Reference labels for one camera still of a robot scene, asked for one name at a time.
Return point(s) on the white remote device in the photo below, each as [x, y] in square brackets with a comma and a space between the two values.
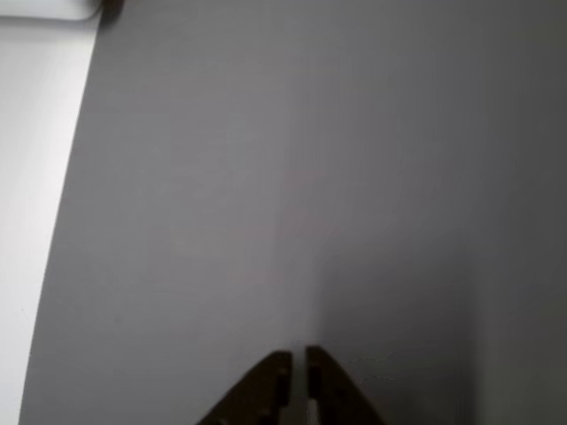
[44, 9]

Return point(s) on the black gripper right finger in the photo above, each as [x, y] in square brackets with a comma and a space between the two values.
[336, 398]

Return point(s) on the gray desk mat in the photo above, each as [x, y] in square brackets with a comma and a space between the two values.
[310, 177]

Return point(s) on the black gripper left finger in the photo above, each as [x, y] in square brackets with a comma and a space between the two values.
[257, 398]

